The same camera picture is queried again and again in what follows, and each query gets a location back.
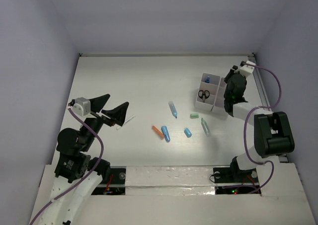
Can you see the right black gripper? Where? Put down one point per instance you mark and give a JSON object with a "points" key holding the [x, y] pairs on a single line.
{"points": [[227, 77]]}

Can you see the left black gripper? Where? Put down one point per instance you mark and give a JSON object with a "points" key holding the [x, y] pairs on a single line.
{"points": [[100, 115]]}

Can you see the white marker pen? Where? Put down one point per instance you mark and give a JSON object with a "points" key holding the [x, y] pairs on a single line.
{"points": [[127, 120]]}

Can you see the black handled scissors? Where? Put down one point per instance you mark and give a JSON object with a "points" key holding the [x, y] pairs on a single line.
{"points": [[203, 95]]}

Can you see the green eraser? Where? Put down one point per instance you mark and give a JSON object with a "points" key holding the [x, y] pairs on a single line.
{"points": [[194, 115]]}

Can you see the grey green marker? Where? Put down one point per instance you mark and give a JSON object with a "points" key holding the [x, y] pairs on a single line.
{"points": [[205, 127]]}

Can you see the orange highlighter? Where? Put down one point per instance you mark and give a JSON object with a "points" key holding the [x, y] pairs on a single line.
{"points": [[158, 132]]}

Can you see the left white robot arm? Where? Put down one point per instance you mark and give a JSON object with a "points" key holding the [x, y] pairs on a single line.
{"points": [[80, 167]]}

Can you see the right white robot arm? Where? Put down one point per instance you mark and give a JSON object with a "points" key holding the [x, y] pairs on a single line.
{"points": [[237, 106]]}

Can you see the white divided organizer box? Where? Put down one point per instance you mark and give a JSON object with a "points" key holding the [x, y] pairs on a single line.
{"points": [[215, 103]]}

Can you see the large blue highlighter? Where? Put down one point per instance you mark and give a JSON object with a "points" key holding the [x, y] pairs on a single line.
{"points": [[165, 133]]}

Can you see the blue marker upright tip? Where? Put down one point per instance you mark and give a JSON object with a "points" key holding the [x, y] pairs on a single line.
{"points": [[173, 109]]}

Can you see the short blue eraser cap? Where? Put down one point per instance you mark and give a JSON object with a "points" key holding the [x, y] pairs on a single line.
{"points": [[187, 132]]}

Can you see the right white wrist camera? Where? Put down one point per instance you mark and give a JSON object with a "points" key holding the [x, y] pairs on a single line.
{"points": [[246, 68]]}

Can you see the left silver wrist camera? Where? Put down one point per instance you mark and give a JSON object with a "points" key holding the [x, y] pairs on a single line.
{"points": [[80, 106]]}

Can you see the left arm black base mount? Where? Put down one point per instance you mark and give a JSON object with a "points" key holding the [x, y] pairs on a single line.
{"points": [[114, 184]]}

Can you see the aluminium side rail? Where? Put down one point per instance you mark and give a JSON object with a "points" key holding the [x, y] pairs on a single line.
{"points": [[265, 105]]}

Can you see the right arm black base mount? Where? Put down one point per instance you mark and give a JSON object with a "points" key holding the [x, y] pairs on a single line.
{"points": [[228, 182]]}

